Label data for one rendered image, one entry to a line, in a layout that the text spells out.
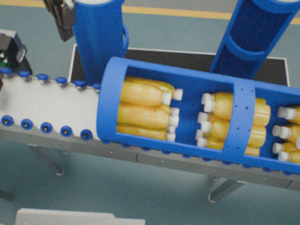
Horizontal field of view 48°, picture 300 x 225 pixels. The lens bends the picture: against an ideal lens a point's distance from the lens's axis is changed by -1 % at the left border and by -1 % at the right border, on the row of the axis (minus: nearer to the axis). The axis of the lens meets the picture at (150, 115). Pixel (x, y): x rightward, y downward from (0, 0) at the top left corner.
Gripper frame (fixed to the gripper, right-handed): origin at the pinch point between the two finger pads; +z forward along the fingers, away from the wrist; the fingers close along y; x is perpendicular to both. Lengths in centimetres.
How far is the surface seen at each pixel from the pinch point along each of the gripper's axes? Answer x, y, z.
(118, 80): -8.6, -7.6, 25.6
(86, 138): 7, -6, 53
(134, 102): -9.5, -13.7, 32.8
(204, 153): -15, -40, 38
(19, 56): 3, 55, 74
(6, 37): 4, 47, 48
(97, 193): 15, -5, 149
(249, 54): -91, -16, 88
